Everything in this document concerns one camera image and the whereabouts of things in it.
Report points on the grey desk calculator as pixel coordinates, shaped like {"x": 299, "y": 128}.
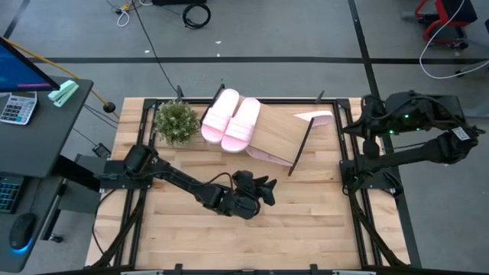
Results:
{"x": 17, "y": 109}

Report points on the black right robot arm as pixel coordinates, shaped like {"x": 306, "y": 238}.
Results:
{"x": 439, "y": 149}

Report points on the pink foam slide sandal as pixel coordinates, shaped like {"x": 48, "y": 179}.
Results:
{"x": 217, "y": 114}
{"x": 240, "y": 126}
{"x": 263, "y": 156}

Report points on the black power adapter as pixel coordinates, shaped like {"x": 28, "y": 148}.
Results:
{"x": 102, "y": 150}

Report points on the black keyboard blue backlight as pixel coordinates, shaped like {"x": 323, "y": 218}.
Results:
{"x": 8, "y": 193}

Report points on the black office desk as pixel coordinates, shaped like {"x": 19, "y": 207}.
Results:
{"x": 42, "y": 137}

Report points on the computer monitor blue screen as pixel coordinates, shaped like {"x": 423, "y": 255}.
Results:
{"x": 19, "y": 72}

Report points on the wooden shelf with black legs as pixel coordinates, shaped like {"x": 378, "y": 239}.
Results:
{"x": 279, "y": 133}

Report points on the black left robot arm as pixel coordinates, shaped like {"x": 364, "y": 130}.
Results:
{"x": 183, "y": 181}

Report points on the mint green stapler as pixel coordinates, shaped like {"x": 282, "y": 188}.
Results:
{"x": 63, "y": 93}

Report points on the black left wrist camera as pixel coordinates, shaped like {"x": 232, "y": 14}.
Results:
{"x": 243, "y": 178}

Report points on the black computer mouse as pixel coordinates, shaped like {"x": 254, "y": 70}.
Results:
{"x": 22, "y": 231}

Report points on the green artificial plant black pot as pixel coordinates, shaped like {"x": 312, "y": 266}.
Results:
{"x": 175, "y": 122}

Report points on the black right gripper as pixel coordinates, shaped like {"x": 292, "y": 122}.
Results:
{"x": 372, "y": 114}

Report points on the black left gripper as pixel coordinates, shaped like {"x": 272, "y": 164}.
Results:
{"x": 244, "y": 202}

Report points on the black aluminium table frame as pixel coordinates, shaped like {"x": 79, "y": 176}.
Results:
{"x": 286, "y": 101}

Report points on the red and black rolling stool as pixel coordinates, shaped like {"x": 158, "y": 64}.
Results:
{"x": 460, "y": 9}

